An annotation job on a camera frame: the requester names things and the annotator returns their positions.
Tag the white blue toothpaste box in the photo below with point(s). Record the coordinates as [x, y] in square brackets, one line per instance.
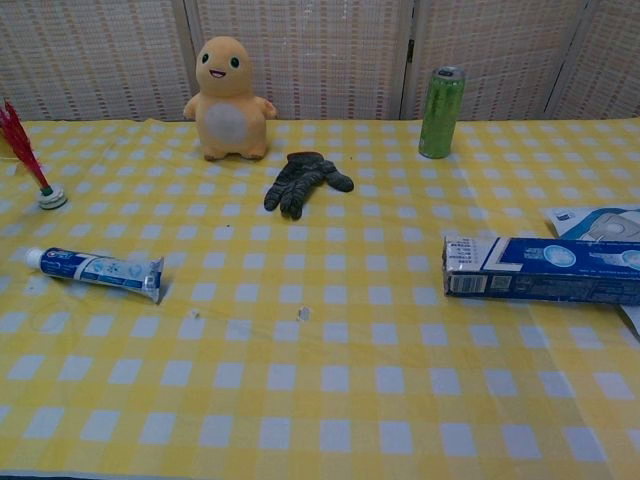
[525, 270]

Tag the yellow checkered tablecloth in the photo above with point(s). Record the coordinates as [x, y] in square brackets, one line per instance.
[320, 400]

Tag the grey knit glove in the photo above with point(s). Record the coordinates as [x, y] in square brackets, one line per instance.
[300, 180]

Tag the small white paper scrap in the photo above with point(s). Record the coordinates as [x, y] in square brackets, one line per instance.
[303, 314]

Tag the orange plush dinosaur toy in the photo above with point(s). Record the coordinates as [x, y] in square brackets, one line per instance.
[225, 100]

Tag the green drink can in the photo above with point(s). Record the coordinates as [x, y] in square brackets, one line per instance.
[440, 115]

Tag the woven folding screen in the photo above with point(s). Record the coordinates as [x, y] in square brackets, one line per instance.
[320, 50]

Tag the red feather shuttlecock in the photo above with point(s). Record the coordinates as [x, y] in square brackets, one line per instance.
[52, 200]

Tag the white blue mask package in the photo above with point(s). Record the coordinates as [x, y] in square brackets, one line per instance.
[600, 222]

